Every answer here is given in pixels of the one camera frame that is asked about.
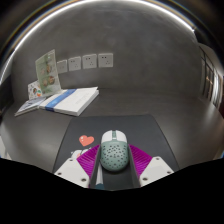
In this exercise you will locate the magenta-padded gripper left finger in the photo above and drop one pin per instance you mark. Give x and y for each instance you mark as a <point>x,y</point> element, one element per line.
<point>71,171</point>

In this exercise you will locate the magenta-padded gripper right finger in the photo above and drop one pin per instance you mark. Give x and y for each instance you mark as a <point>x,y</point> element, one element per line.
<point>155,170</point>

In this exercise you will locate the green and white computer mouse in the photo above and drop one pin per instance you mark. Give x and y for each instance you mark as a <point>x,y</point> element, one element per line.
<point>114,153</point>

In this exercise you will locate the black mouse pad, red heart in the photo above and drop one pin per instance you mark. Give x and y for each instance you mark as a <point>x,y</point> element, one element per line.
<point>140,128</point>

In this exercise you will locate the white book with blue stripe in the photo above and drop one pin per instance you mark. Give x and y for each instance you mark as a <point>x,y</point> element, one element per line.
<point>73,100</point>

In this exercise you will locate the small colourful printed card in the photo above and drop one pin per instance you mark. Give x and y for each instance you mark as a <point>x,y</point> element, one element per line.
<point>34,90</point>

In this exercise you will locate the green printed poster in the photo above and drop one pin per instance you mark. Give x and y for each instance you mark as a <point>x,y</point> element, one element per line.
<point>48,73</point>

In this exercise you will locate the dark-framed glass partition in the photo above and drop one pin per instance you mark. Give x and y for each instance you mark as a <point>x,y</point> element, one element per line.
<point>208,76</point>

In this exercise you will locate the row of white wall sockets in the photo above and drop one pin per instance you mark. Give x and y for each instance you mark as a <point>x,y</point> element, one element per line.
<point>89,61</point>

